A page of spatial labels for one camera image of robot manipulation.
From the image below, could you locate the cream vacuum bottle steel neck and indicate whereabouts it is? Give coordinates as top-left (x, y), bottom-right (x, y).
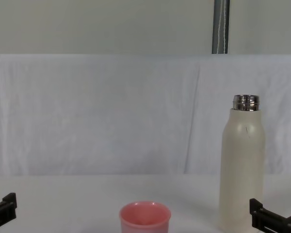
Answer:
top-left (219, 94), bottom-right (267, 232)

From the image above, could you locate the white table cloth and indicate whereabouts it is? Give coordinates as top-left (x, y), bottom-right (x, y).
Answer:
top-left (0, 173), bottom-right (291, 233)

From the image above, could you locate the pink cup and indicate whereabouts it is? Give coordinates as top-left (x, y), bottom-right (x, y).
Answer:
top-left (119, 200), bottom-right (172, 233)

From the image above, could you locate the white draped backdrop cloth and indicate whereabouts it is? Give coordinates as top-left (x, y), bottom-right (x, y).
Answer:
top-left (0, 53), bottom-right (291, 176)

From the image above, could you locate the grey striped post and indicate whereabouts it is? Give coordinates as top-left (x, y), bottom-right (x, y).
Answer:
top-left (211, 0), bottom-right (231, 55)

